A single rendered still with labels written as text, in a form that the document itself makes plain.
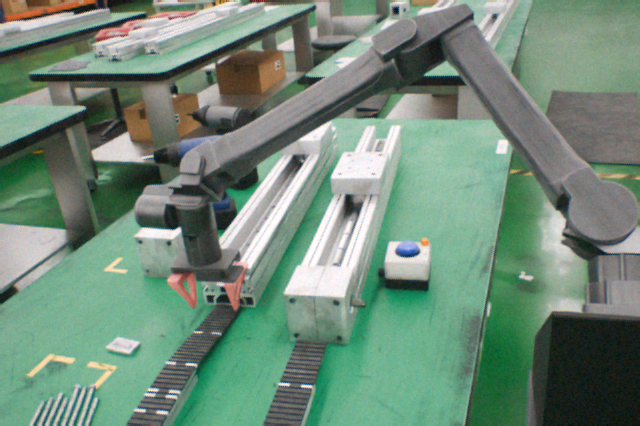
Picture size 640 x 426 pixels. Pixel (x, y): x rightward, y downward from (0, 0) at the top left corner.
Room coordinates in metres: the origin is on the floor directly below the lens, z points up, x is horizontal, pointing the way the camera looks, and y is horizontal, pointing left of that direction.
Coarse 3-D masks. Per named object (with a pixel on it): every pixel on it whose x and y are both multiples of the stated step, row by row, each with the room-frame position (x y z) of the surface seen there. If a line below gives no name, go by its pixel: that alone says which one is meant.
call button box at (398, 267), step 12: (396, 252) 0.97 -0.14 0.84; (420, 252) 0.97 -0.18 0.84; (384, 264) 0.95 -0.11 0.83; (396, 264) 0.94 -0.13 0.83; (408, 264) 0.94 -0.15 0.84; (420, 264) 0.93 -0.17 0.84; (384, 276) 0.98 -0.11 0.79; (396, 276) 0.94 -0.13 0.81; (408, 276) 0.94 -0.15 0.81; (420, 276) 0.93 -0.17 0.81; (396, 288) 0.94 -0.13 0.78; (408, 288) 0.94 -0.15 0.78; (420, 288) 0.93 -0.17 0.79
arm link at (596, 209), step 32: (448, 32) 0.91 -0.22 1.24; (480, 32) 0.90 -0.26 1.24; (416, 64) 0.93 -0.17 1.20; (480, 64) 0.86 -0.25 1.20; (480, 96) 0.84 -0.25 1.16; (512, 96) 0.81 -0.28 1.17; (512, 128) 0.78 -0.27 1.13; (544, 128) 0.76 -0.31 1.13; (544, 160) 0.73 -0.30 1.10; (576, 160) 0.71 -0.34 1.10; (544, 192) 0.74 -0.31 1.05; (576, 192) 0.66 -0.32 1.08; (608, 192) 0.65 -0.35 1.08; (576, 224) 0.63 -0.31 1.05; (608, 224) 0.62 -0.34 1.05
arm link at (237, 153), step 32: (384, 32) 0.93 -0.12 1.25; (416, 32) 0.91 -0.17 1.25; (352, 64) 0.94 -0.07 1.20; (384, 64) 0.91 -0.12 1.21; (320, 96) 0.92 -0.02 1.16; (352, 96) 0.92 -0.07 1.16; (256, 128) 0.92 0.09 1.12; (288, 128) 0.91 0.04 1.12; (224, 160) 0.89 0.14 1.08; (256, 160) 0.91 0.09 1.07
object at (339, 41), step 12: (336, 36) 4.69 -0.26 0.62; (348, 36) 4.63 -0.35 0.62; (324, 48) 4.44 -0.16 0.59; (336, 48) 4.42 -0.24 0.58; (120, 108) 4.87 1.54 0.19; (360, 108) 4.56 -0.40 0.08; (372, 108) 4.57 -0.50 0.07; (108, 120) 4.87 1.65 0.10; (120, 120) 4.84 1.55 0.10; (108, 132) 4.66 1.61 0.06
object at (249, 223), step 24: (336, 144) 1.70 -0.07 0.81; (288, 168) 1.45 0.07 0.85; (312, 168) 1.40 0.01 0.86; (264, 192) 1.27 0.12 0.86; (288, 192) 1.25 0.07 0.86; (312, 192) 1.38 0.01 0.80; (240, 216) 1.15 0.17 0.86; (264, 216) 1.20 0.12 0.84; (288, 216) 1.18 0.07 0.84; (240, 240) 1.09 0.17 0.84; (264, 240) 1.03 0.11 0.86; (288, 240) 1.15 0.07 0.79; (264, 264) 1.00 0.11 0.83; (216, 288) 0.95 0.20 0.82; (264, 288) 0.98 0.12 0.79
